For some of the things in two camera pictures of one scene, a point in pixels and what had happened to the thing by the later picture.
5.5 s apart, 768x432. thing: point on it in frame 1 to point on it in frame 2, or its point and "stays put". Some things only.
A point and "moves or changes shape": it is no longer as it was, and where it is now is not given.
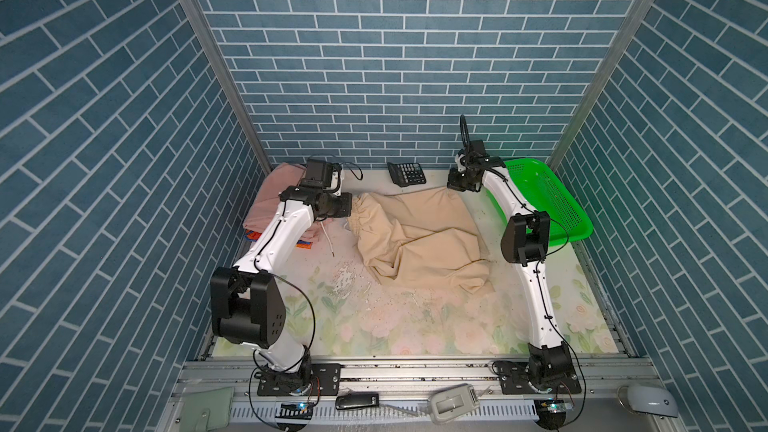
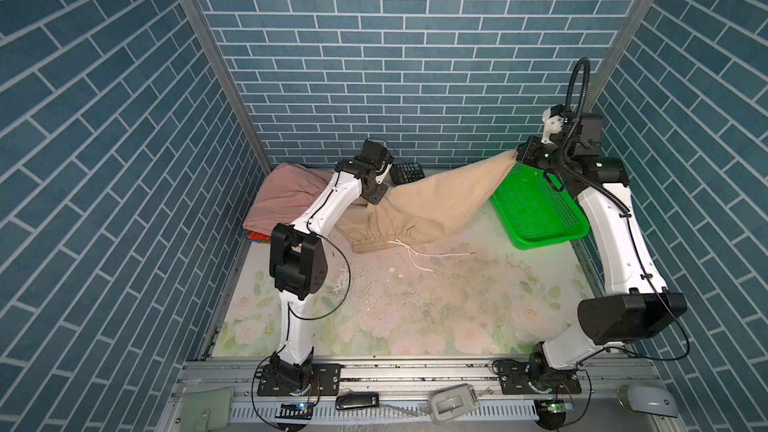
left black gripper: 344,205 to 375,196
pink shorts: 283,177 stays put
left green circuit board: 295,411 stays put
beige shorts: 425,238 moves or changes shape
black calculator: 404,174 stays put
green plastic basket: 538,187 stays put
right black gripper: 452,183 to 532,144
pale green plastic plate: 207,410 stays put
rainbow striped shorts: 254,236 stays put
